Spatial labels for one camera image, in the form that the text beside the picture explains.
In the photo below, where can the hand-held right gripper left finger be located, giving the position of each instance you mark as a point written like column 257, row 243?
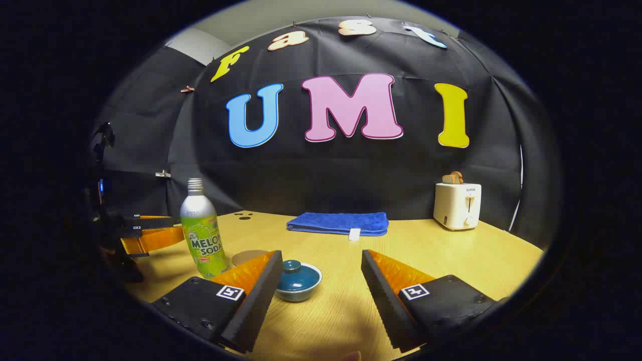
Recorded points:
column 261, row 311

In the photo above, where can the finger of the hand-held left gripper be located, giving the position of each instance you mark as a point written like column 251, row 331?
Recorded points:
column 150, row 221
column 155, row 239

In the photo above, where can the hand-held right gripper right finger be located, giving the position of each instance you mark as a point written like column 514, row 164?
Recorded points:
column 386, row 311

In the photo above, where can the teal teacup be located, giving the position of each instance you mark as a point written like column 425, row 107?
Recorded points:
column 302, row 297

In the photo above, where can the teal teacup lid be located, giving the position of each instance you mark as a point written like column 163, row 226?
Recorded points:
column 296, row 280

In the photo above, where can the green label silver water bottle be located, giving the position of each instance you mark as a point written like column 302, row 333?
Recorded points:
column 203, row 235

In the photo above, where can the round brown coaster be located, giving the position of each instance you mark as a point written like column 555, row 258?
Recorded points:
column 246, row 257

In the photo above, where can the silver clip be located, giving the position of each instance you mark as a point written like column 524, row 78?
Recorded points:
column 163, row 174

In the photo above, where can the folded blue towel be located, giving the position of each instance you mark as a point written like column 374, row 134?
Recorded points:
column 336, row 222

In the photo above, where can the white toaster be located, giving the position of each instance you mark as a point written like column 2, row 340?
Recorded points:
column 456, row 208

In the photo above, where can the copper clip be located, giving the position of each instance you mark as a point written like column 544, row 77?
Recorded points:
column 187, row 89

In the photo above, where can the black backdrop cloth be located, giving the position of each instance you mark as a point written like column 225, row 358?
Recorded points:
column 351, row 170

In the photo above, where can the toast bread slice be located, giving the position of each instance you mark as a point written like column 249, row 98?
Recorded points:
column 454, row 178

